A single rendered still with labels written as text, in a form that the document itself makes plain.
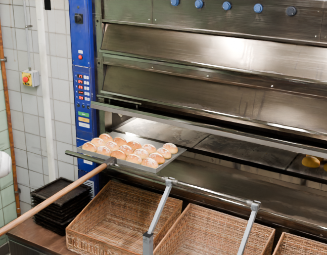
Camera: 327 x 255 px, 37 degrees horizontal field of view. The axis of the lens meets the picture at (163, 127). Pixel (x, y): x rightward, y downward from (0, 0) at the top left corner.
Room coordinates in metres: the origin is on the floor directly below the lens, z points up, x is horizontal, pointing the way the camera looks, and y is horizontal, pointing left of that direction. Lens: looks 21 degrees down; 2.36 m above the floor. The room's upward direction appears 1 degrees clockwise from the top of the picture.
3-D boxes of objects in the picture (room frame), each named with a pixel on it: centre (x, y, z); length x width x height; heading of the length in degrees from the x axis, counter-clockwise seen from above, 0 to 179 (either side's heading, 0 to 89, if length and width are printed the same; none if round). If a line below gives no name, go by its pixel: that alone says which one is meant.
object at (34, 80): (3.30, 0.92, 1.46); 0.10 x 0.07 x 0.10; 59
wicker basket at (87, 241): (2.63, 0.23, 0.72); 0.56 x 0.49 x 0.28; 60
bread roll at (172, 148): (2.69, -0.04, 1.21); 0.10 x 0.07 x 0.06; 57
